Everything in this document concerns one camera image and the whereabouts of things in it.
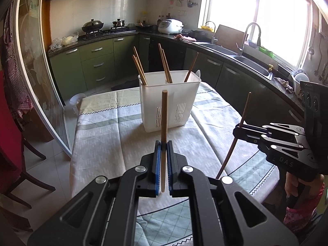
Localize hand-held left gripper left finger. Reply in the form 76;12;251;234
27;140;162;246

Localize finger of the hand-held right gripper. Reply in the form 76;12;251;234
233;125;308;157
261;122;307;138

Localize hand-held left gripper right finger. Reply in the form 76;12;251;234
166;140;300;246

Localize thin dark chopstick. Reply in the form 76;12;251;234
216;92;252;180

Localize light bamboo chopstick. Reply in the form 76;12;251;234
160;90;168;193

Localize white plastic utensil basket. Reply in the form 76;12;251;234
138;70;202;133

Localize brown wooden chopstick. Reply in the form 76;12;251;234
161;49;171;83
133;47;148;85
183;52;199;83
157;43;173;83
132;55;146;85

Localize person's right forearm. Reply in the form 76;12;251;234
283;182;326;233

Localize person's right hand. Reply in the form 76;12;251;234
284;171;323;198

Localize grey rag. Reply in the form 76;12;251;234
274;77;294;94

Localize green sink cabinet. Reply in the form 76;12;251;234
184;47;305;126

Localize dish rack with bowls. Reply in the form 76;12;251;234
291;70;310;95

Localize patterned grey tablecloth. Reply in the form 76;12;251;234
70;81;280;246

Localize hanging ladles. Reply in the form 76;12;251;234
307;28;328;85

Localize steel double sink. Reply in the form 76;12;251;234
197;42;273;81

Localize green plastic container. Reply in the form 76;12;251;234
258;46;275;57

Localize tall steel kitchen faucet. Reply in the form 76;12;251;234
236;23;261;56

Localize brown cutting board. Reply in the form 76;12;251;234
216;25;245;53

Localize white plastic stool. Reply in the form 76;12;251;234
70;93;86;113

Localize kitchen window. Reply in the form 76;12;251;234
198;0;312;69

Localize small steel faucet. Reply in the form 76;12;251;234
205;21;218;44

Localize group of wooden chopsticks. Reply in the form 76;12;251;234
149;37;186;73

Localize green drawer cabinet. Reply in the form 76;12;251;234
49;34;140;100

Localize black round pot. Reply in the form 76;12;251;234
190;30;206;41

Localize pink cloth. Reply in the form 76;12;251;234
174;34;196;42

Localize dark wooden chair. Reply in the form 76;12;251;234
0;133;55;208

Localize white rice cooker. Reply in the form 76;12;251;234
157;19;184;34

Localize black gas stove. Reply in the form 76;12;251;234
82;28;136;40

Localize red cloth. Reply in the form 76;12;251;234
0;69;23;192

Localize sliding glass door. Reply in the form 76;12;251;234
0;0;72;157

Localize black wok with lid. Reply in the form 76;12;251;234
82;19;104;33

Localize clear plastic bags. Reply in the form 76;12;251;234
50;32;79;52

